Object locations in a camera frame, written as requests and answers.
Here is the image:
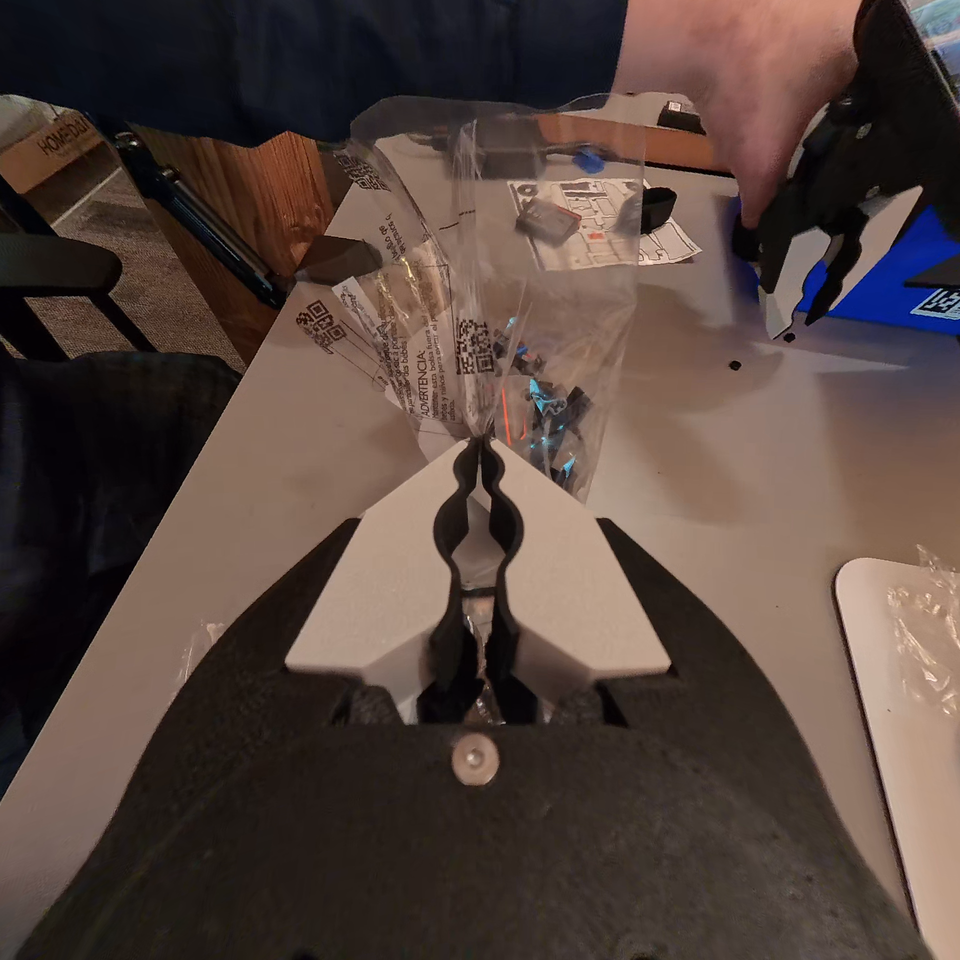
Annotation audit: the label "black chair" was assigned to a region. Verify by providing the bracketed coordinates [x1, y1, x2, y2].
[0, 176, 159, 361]

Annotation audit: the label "black strap loop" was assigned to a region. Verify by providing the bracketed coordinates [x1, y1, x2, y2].
[622, 187, 680, 234]

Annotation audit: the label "white book stand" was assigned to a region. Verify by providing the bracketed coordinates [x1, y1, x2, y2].
[834, 556, 960, 931]

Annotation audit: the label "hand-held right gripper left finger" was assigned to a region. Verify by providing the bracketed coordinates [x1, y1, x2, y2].
[283, 439, 485, 725]

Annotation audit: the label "wooden post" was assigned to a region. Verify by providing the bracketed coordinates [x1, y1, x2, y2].
[131, 127, 354, 369]

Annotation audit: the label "person's left forearm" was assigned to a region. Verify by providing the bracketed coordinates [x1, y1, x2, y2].
[0, 0, 631, 149]

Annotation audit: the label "printed clear bag of parts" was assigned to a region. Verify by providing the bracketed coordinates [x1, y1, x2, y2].
[330, 93, 650, 721]

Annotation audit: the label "black table clamp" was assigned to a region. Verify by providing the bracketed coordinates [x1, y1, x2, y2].
[296, 236, 385, 288]

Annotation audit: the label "cardboard box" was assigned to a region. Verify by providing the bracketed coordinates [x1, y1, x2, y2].
[0, 105, 121, 198]

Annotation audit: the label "person's left hand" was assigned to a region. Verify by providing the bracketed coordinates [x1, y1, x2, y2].
[611, 0, 864, 230]

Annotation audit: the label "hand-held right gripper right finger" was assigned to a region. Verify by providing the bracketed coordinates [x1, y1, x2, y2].
[480, 437, 672, 725]

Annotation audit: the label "small clear plastic wrapper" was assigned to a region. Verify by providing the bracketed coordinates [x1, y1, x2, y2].
[887, 543, 960, 717]

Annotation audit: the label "black metal frame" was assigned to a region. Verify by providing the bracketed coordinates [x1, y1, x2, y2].
[112, 131, 290, 310]

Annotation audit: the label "small black red box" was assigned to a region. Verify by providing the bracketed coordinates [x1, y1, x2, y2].
[514, 198, 583, 245]

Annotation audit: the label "printed instruction sheet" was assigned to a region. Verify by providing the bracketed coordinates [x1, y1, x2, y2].
[508, 176, 704, 271]

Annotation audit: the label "blue storage bin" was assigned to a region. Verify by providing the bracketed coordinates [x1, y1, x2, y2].
[795, 202, 960, 340]

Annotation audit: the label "black power adapter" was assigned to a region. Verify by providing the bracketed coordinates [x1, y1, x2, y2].
[450, 123, 556, 177]

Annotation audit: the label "black display board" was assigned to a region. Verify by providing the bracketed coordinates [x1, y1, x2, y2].
[903, 257, 960, 292]

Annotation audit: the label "person's legs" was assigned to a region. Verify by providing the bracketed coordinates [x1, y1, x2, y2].
[0, 351, 243, 789]

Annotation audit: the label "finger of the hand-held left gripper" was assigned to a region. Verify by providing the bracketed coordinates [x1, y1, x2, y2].
[802, 186, 925, 327]
[759, 225, 835, 344]

